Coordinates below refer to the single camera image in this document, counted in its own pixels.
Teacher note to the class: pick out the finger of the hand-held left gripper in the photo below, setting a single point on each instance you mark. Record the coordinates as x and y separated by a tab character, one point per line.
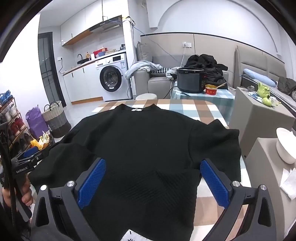
31	152

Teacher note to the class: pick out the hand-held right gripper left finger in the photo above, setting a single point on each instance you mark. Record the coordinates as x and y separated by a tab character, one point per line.
92	183

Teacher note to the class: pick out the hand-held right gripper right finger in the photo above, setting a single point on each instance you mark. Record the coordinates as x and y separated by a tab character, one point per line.
214	183

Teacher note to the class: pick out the black knit sweater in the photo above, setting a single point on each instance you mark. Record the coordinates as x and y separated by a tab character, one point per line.
138	143

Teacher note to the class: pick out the person's left hand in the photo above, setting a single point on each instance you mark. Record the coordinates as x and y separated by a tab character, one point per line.
27	197

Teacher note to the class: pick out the purple plastic bag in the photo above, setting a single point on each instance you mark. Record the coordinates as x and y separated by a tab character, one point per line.
34	122

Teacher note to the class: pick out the shoe rack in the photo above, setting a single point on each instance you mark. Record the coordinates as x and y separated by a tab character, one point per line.
13	125

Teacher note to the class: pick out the woven laundry basket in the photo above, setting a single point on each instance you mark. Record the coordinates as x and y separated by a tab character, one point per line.
56	120

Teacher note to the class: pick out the low grey table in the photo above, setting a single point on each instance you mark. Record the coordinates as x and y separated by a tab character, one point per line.
263	166

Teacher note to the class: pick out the grey side cabinet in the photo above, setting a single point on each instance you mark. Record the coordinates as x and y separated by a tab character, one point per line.
256	122

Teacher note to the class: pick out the white tissue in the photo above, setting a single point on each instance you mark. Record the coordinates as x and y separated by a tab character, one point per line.
289	183

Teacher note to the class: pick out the plaid fleece blanket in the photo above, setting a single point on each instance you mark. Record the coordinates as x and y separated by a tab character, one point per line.
194	109

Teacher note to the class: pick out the white bowl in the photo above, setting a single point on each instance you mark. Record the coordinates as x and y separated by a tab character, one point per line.
286	146

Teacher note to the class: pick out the dark glass door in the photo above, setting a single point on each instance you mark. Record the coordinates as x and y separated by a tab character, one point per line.
47	69

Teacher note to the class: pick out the white lower kitchen cabinets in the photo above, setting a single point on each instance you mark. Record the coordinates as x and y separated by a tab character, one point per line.
81	83

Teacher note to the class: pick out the white kitchen cabinets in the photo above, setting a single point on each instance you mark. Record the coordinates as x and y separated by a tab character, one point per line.
81	83
76	25

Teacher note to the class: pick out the teal checked tablecloth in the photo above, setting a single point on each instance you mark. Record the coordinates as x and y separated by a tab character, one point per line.
222	97

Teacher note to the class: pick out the red bowl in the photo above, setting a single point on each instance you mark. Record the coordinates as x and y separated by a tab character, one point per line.
211	90

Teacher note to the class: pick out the wooden chopsticks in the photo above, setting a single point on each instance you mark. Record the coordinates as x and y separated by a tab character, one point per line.
221	85

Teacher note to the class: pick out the round white stool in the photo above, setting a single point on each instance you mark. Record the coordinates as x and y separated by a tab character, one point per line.
146	96

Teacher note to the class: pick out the green toy teapot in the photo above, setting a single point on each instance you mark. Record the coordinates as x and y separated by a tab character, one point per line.
263	90

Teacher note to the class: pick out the black electric cooker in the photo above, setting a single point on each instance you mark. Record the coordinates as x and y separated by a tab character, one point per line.
190	80

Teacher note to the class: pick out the white washing machine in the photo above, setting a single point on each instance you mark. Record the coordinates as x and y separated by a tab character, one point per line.
111	78

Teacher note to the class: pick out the black faucet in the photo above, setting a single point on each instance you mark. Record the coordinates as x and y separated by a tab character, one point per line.
80	56

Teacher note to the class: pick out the grey sofa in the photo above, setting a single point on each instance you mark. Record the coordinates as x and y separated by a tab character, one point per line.
155	85

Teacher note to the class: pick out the blue pillow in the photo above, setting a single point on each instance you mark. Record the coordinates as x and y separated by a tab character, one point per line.
259	76

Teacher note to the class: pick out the black jacket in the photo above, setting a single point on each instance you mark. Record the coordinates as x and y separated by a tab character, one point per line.
212	67

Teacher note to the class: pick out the grey white garment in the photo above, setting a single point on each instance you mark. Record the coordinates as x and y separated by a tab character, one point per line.
171	73

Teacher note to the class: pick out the dark grey jacket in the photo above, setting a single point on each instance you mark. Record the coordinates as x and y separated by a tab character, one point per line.
288	85

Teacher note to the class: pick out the red basket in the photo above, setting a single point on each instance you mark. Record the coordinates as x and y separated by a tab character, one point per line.
99	51

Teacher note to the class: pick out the houndstooth cushion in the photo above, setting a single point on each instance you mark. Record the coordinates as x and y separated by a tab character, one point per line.
159	70

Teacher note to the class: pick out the light grey blanket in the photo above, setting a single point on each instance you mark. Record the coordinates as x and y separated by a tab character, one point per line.
141	67

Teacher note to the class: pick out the grey padded headboard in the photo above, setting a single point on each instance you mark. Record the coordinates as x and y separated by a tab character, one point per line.
259	60

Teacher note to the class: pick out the white upper kitchen cabinets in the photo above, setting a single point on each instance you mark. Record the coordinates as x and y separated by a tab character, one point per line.
76	25

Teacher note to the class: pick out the range hood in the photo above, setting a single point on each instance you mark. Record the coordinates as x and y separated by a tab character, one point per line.
106	24

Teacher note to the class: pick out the wall outlet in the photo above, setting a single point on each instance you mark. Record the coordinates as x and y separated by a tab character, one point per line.
187	44

